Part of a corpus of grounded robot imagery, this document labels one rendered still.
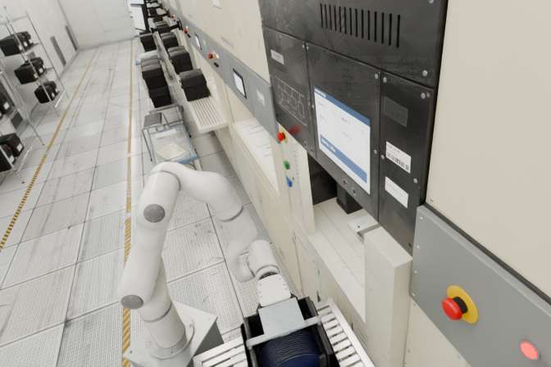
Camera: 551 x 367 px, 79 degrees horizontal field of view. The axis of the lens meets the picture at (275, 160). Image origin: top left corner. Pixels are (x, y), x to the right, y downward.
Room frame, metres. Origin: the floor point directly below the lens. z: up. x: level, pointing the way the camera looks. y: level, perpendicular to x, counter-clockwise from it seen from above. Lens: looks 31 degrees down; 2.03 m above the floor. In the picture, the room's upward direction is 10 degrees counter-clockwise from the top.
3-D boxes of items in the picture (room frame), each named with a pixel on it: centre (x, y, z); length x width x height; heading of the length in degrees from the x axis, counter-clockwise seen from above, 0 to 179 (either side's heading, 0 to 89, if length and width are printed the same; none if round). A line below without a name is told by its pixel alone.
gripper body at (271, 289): (0.72, 0.08, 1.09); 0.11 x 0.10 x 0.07; 10
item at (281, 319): (0.62, 0.06, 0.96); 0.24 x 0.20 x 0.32; 100
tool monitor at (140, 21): (4.09, 1.03, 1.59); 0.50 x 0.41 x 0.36; 105
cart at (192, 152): (3.26, 1.06, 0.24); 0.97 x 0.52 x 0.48; 18
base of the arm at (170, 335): (0.85, 0.54, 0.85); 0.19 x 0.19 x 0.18
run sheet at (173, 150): (3.08, 1.04, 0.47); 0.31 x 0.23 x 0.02; 37
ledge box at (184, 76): (3.64, 0.74, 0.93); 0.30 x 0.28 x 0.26; 12
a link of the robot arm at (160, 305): (0.88, 0.54, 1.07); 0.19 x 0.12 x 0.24; 1
